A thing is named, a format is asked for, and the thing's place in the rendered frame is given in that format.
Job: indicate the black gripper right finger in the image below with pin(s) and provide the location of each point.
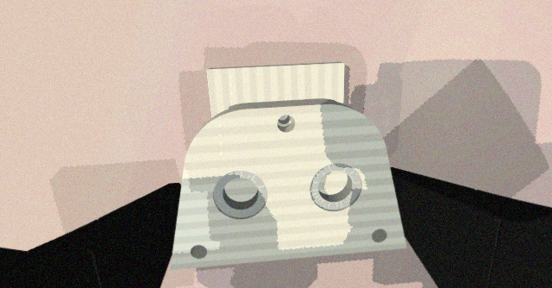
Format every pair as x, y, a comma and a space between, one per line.
469, 238

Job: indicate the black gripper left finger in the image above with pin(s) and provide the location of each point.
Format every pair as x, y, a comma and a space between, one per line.
130, 247

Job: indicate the cream housing plate with holes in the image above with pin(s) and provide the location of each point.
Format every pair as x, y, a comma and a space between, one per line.
288, 217

